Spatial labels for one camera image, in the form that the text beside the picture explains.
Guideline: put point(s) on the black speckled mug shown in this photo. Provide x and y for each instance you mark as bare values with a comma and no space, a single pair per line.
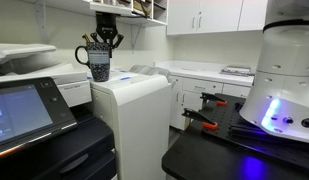
98,60

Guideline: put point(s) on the white lower cabinets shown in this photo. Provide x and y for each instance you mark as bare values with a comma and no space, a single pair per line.
186,93

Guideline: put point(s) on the white office copier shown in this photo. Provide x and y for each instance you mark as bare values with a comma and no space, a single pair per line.
83,153

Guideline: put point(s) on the near black orange clamp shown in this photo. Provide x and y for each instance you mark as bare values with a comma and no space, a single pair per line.
196,115

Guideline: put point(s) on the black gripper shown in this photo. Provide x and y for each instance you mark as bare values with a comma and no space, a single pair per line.
106,29

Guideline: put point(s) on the copier touchscreen panel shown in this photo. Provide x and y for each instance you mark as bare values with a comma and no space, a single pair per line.
31,110

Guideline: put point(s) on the yellow item in mug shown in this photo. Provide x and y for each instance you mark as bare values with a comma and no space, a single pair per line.
85,37

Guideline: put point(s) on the far black orange clamp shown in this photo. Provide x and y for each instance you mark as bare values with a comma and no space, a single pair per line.
207,97

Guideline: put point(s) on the white wall shelf unit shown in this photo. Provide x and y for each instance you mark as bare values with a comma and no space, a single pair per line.
143,13

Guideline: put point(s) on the white cabinets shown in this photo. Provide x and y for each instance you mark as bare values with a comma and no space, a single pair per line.
214,16
186,93

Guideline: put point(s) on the white upper cabinets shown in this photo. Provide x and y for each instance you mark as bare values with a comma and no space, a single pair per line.
214,16

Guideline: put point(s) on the stack of papers on counter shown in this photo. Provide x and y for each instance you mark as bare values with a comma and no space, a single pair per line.
237,71

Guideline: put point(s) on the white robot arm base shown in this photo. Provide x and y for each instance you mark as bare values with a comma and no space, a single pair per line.
278,102

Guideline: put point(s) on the black orange clamp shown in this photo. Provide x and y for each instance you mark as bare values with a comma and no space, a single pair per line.
196,115
207,97

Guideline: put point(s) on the white paper on finisher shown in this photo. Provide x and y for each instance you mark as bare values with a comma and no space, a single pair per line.
120,75

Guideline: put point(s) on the white finisher unit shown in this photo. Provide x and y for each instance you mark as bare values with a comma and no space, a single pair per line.
138,111

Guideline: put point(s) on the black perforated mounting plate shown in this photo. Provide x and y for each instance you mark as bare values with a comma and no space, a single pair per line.
233,129

